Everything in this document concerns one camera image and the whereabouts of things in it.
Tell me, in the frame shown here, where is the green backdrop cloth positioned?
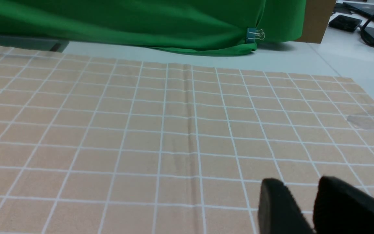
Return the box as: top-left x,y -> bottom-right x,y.
0,0 -> 306,56

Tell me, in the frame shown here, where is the dark grey tray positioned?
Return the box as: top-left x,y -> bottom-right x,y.
0,35 -> 69,52

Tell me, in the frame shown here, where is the beige checked tablecloth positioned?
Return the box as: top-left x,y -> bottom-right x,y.
0,46 -> 374,234

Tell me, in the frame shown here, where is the black flat device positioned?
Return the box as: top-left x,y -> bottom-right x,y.
328,15 -> 362,33

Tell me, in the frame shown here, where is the blue binder clip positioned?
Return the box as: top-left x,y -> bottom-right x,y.
245,28 -> 265,44

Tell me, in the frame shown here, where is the brown cardboard box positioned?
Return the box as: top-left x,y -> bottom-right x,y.
295,0 -> 336,44

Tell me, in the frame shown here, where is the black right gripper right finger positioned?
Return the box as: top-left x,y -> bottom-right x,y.
313,176 -> 374,234

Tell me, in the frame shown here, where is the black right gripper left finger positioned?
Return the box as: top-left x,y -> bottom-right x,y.
258,178 -> 314,234

